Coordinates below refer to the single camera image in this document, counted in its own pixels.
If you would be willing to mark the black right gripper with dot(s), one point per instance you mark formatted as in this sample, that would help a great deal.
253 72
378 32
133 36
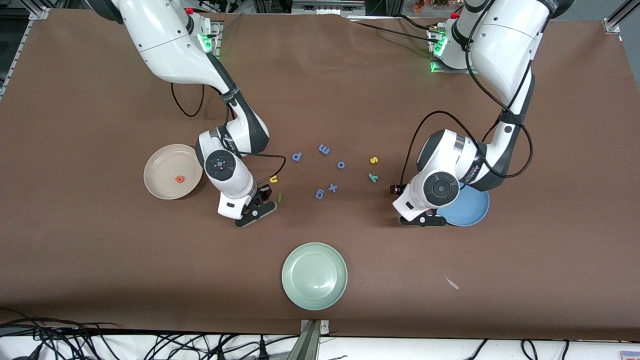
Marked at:
262 193

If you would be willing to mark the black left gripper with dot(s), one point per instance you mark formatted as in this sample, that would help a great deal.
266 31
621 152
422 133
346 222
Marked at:
396 189

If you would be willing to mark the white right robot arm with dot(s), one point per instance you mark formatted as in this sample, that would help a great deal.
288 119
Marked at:
170 45

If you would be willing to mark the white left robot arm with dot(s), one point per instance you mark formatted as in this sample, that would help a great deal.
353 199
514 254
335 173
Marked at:
505 45

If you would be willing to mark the blue foam letter p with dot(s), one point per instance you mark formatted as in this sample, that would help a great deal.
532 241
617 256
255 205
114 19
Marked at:
300 156

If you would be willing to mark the blue foam letter g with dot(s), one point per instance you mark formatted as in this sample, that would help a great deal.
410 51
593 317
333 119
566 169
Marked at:
323 193

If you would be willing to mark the blue foam letter x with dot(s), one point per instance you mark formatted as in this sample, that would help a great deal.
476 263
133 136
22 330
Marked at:
332 188

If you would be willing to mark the blue foam letter m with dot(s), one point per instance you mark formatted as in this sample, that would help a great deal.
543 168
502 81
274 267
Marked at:
324 149

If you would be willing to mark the blue plate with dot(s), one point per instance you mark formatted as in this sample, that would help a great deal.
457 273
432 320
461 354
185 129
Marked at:
472 210

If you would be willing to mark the pale green plate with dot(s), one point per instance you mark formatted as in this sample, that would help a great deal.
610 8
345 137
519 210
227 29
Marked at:
314 277

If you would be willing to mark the brown table cover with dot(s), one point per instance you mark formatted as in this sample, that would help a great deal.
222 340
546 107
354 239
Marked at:
320 100

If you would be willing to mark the beige plate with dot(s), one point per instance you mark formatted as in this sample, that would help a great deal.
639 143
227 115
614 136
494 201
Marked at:
165 165

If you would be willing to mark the white paper scrap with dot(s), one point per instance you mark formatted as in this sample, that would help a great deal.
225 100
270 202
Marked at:
452 283

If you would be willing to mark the grey metal box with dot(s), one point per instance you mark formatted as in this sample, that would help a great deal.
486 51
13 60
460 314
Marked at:
325 7

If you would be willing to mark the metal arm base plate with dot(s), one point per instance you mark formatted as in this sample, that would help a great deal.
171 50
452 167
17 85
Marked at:
216 45
437 69

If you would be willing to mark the grey metal post bracket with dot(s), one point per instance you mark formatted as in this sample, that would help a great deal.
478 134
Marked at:
310 345

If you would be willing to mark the aluminium frame rail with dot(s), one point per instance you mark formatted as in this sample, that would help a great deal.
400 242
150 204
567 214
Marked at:
612 25
22 42

